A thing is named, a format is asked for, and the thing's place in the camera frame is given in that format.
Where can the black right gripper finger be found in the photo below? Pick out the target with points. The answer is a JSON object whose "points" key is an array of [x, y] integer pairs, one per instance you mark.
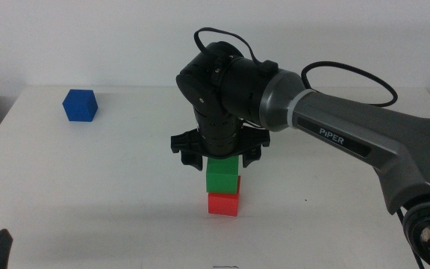
{"points": [[250, 157], [192, 161]]}

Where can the red cube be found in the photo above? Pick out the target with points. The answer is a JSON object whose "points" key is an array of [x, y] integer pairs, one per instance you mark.
{"points": [[222, 204]]}

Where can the blue cube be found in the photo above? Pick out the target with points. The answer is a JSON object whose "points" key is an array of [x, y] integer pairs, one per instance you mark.
{"points": [[80, 106]]}

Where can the green cube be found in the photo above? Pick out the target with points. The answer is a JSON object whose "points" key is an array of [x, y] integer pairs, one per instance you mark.
{"points": [[220, 175]]}

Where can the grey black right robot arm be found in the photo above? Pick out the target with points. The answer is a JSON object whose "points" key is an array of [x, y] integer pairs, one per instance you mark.
{"points": [[349, 127]]}

